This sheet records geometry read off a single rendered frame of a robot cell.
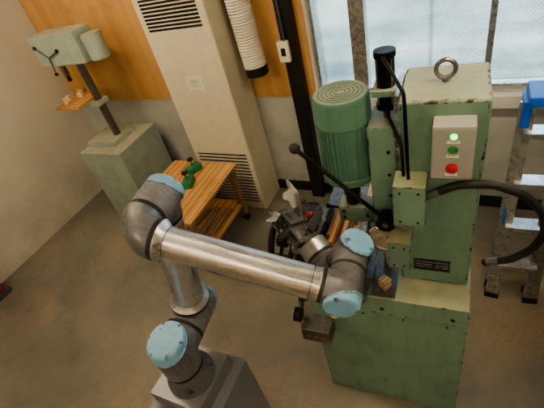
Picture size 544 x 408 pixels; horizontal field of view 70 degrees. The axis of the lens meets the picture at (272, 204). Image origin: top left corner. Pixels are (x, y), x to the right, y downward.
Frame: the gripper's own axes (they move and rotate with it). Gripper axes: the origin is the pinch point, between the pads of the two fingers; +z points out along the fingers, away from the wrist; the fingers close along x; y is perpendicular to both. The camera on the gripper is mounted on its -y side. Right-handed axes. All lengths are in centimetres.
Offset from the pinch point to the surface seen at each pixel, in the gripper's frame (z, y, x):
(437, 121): -22, -13, -47
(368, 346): -53, -40, 51
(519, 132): -23, -107, -33
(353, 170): -9.3, -17.1, -16.6
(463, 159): -32, -17, -43
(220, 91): 125, -73, 52
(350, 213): -13.8, -28.2, 3.6
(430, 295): -52, -38, 8
